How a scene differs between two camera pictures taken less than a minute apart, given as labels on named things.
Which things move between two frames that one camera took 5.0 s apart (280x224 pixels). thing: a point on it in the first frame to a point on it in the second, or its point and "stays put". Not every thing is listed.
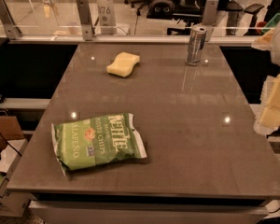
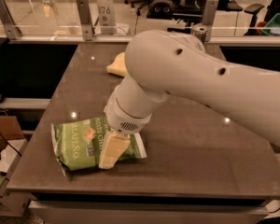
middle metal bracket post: (88, 25) stays put
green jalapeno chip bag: (97, 140) stays put
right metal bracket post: (209, 18) stays put
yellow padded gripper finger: (274, 104) to (125, 117)
